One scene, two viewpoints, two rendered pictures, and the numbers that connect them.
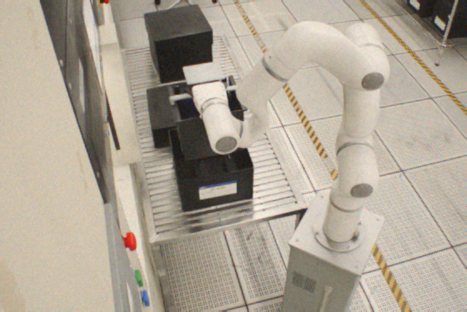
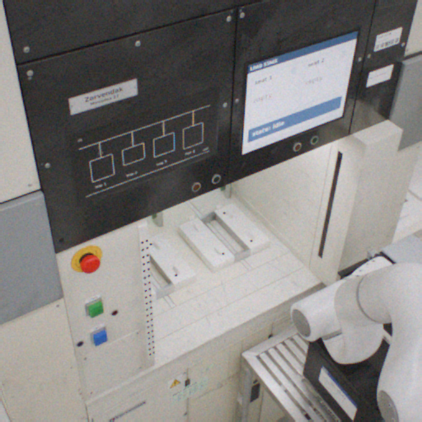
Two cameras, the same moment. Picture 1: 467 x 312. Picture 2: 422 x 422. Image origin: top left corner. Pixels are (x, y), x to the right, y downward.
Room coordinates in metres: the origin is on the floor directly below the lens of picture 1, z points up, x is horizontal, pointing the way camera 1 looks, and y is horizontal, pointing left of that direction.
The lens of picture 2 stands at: (0.47, -0.67, 2.28)
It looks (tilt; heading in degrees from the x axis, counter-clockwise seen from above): 42 degrees down; 70
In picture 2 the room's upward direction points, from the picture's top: 2 degrees clockwise
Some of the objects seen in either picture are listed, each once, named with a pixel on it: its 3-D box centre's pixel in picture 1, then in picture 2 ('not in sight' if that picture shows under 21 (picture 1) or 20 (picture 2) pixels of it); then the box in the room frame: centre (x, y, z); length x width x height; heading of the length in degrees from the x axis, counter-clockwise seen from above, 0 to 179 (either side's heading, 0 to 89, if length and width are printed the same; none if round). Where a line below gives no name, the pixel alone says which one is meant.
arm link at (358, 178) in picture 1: (354, 182); not in sight; (0.94, -0.37, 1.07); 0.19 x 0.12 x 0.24; 177
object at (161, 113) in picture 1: (182, 108); not in sight; (1.59, 0.23, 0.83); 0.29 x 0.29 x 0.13; 13
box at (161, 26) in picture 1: (179, 42); not in sight; (2.03, 0.27, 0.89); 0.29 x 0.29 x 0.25; 18
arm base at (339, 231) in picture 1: (342, 214); not in sight; (0.97, -0.37, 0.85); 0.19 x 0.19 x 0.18
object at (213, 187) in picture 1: (210, 163); (377, 369); (1.23, 0.10, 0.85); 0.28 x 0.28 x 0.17; 13
